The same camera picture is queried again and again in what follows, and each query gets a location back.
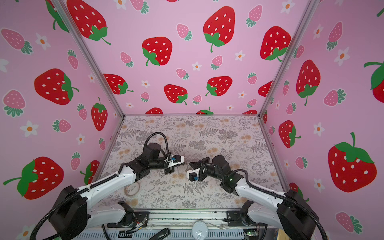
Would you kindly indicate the white round knob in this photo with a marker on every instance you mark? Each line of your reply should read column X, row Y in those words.
column 200, row 230

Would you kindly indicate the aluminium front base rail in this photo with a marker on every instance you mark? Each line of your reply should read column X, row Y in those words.
column 223, row 224

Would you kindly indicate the aluminium corner post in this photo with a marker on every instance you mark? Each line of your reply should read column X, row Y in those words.
column 301, row 28
column 78, row 38

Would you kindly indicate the aluminium right rear corner post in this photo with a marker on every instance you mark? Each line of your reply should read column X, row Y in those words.
column 301, row 28

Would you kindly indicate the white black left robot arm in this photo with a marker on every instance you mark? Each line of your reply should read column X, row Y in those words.
column 74, row 209

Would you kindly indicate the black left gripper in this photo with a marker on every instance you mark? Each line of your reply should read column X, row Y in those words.
column 170, row 170

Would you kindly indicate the black handle front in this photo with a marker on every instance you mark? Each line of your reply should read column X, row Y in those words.
column 161, row 234

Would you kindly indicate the aluminium left rear corner post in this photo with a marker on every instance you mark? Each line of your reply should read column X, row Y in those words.
column 78, row 38

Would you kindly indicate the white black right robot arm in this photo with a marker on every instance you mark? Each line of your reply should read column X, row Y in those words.
column 286, row 211

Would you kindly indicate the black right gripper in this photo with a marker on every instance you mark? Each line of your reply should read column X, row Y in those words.
column 199, row 162

